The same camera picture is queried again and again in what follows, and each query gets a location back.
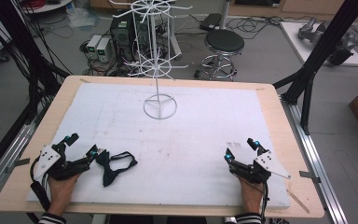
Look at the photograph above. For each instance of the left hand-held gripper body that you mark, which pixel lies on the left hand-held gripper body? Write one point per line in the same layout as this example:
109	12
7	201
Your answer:
48	158

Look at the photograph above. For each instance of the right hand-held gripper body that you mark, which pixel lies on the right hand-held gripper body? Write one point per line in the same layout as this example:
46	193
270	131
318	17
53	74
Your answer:
261	168

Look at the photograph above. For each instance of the person's right hand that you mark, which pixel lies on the person's right hand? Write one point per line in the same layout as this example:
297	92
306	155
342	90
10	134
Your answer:
251	196

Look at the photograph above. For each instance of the person's left hand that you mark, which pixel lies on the person's left hand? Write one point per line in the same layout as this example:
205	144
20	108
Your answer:
60	191

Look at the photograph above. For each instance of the grey metal clip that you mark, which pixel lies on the grey metal clip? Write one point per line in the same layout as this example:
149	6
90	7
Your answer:
20	162
307	175

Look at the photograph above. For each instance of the white foam board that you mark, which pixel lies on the white foam board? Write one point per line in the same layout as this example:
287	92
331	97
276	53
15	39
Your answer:
183	155

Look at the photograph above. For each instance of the tan tape strip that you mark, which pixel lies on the tan tape strip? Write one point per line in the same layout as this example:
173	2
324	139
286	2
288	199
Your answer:
298	201

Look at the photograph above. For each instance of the grey bench power supply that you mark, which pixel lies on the grey bench power supply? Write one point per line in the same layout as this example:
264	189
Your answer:
103	49
92	45

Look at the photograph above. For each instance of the black round stool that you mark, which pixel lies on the black round stool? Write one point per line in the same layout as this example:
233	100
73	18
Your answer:
224	40

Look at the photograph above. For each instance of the white floor board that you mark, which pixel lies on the white floor board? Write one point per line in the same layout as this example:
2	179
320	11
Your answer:
295	40

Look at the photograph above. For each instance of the black computer tower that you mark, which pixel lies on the black computer tower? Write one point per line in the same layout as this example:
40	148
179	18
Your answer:
121	37

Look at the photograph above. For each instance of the clear plastic bag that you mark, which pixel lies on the clear plastic bag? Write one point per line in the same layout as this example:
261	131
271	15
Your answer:
80	17

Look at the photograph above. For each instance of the black flat box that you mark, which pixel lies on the black flat box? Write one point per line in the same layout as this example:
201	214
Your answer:
209	21

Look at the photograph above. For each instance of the white pole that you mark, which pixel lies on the white pole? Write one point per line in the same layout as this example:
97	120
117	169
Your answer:
225	12

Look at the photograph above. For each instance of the white round table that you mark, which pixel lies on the white round table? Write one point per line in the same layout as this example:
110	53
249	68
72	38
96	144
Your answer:
48	6

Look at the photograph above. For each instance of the aluminium rail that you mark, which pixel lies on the aluminium rail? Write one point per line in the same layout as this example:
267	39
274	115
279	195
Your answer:
318	168
0	168

